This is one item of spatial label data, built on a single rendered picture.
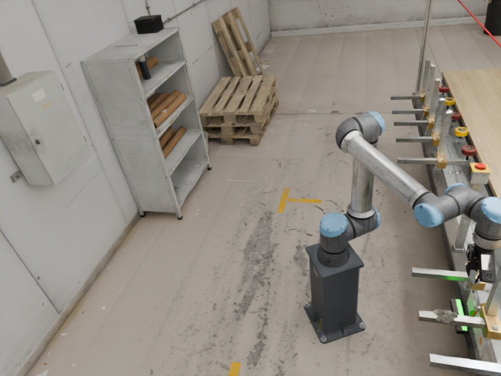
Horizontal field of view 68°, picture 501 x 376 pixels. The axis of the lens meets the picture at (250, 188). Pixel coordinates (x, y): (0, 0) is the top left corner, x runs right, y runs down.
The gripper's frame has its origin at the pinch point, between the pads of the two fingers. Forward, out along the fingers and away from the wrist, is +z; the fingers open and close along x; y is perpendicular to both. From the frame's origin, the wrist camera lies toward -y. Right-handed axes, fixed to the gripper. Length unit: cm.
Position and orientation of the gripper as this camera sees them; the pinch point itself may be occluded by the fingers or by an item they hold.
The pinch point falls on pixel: (475, 283)
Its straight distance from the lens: 170.8
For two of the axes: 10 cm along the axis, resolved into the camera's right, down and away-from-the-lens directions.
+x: -9.6, -0.4, 2.7
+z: 1.3, 8.1, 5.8
